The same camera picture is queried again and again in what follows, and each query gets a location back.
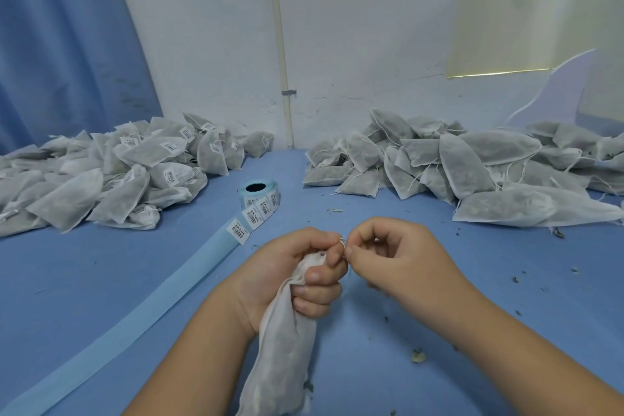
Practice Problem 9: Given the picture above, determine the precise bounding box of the person's right hand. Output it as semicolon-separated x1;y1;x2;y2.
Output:
344;216;481;332

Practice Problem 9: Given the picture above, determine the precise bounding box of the person's left hand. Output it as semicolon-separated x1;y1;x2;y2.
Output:
222;226;350;339

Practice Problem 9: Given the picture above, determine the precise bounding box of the white sachet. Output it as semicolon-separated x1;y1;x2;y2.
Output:
236;251;331;416

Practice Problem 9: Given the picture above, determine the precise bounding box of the pile of unlabelled herb bags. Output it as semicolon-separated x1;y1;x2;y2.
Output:
301;109;624;229

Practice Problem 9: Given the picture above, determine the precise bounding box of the blue label roll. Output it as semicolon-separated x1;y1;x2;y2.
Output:
0;179;283;416

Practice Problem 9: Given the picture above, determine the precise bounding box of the pile of labelled herb bags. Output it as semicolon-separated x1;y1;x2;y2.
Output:
0;113;276;239

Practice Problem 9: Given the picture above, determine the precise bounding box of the person's left forearm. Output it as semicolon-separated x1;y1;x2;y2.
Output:
122;298;259;416

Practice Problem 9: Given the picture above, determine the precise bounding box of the person's right forearm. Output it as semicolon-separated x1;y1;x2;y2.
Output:
443;289;624;416

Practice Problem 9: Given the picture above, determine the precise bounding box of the white curved board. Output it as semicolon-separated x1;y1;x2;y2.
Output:
505;49;596;131

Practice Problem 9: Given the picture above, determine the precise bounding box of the large beige panel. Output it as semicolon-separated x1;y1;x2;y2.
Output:
580;0;624;127

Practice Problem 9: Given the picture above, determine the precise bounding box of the blue curtain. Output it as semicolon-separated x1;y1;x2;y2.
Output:
0;0;164;155

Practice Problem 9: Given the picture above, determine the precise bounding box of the white wall pipe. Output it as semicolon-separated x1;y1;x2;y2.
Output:
266;0;296;150

